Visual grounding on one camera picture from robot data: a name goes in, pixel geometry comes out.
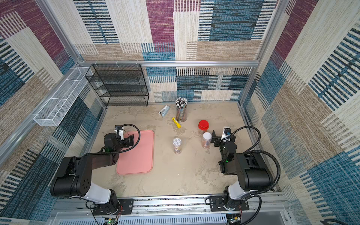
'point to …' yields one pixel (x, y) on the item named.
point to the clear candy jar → (177, 149)
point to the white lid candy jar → (206, 137)
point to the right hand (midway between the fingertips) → (222, 132)
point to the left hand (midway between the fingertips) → (126, 134)
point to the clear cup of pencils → (181, 109)
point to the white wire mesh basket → (52, 114)
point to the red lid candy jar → (203, 125)
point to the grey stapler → (164, 110)
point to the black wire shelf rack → (119, 85)
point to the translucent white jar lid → (176, 141)
